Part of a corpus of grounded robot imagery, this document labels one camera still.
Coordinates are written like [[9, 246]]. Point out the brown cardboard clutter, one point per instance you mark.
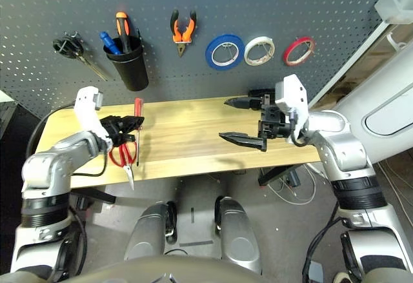
[[355, 83]]

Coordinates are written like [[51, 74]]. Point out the orange black pliers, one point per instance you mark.
[[177, 28]]

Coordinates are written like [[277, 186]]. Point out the silver robot left leg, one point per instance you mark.
[[145, 231]]

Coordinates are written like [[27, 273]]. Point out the long grey floor tape strip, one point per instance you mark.
[[197, 242]]

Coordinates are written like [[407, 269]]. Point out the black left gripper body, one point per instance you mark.
[[111, 126]]

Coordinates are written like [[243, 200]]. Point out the grey robot torso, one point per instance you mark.
[[161, 271]]

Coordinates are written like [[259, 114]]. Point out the blue tape roll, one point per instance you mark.
[[211, 57]]

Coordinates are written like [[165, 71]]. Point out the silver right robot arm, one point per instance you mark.
[[348, 154]]

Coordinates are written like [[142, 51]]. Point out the black metal table frame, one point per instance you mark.
[[96, 196]]

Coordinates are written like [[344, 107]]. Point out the short grey floor tape strip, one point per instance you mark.
[[192, 215]]

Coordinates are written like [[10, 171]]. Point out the orange black screwdriver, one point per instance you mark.
[[123, 28]]

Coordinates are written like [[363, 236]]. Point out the red tape roll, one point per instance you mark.
[[290, 59]]

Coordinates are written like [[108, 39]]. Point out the silver robot leg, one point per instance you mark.
[[238, 231], [145, 231]]

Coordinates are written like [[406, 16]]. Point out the silver robot right leg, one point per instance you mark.
[[238, 231]]

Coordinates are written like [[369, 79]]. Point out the translucent plastic bin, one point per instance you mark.
[[393, 4]]

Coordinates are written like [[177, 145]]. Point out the white tape roll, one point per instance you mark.
[[250, 57]]

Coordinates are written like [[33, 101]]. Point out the white pegboard frame post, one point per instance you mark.
[[348, 64]]

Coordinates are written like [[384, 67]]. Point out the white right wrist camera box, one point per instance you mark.
[[292, 96]]

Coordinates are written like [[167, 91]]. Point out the grey foot pedal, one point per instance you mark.
[[315, 271]]

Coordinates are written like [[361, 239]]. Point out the black plastic cup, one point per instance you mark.
[[130, 70]]

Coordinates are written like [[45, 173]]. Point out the metal scissors peg hook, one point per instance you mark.
[[72, 36]]

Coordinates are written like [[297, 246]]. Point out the white black sneaker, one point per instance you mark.
[[342, 278]]

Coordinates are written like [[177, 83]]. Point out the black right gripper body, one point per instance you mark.
[[274, 125]]

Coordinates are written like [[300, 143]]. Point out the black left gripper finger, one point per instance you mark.
[[130, 122], [124, 138]]

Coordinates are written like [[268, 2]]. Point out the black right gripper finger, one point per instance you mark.
[[248, 141], [245, 103]]

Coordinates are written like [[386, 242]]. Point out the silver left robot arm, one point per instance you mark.
[[48, 167]]

